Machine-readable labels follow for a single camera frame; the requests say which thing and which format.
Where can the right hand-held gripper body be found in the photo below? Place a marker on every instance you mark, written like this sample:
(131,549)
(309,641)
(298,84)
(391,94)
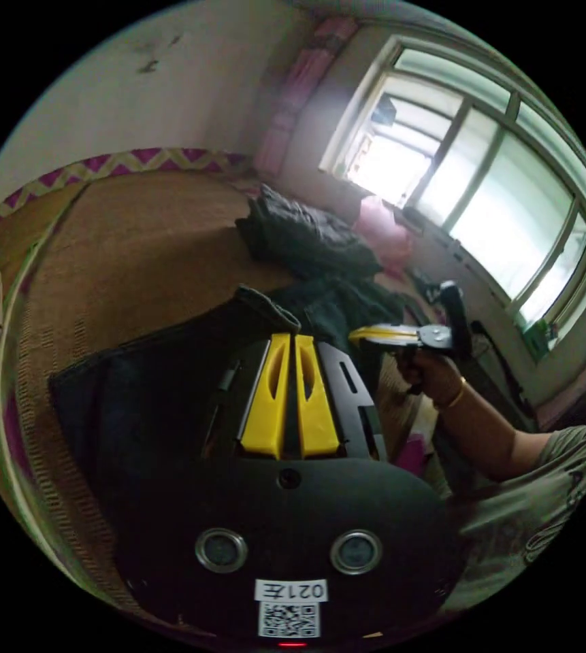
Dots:
(434,337)

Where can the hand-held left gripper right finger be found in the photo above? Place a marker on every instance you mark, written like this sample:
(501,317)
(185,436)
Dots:
(315,408)

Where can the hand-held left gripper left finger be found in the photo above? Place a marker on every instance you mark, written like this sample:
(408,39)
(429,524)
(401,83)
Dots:
(264,398)

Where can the dark blue jeans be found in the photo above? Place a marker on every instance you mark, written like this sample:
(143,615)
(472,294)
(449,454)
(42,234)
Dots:
(144,408)

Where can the person's right forearm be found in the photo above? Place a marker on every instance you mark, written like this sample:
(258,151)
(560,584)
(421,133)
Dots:
(486,433)

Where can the person's right hand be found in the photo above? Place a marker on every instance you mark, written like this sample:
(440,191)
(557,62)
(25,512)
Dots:
(433,375)

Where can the pink bag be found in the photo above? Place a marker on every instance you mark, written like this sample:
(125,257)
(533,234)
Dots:
(382,229)

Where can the pile of clothes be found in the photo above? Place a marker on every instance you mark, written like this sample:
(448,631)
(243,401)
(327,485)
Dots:
(313,245)

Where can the window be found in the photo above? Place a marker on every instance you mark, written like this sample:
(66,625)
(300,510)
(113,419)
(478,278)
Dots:
(476,168)

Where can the bed with woven mat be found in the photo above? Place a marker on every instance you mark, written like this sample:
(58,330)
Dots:
(144,245)

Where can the person's body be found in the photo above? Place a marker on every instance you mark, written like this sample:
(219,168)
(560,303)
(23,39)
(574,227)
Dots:
(522,520)

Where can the pink curtain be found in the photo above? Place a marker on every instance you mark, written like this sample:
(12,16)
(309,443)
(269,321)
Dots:
(300,97)

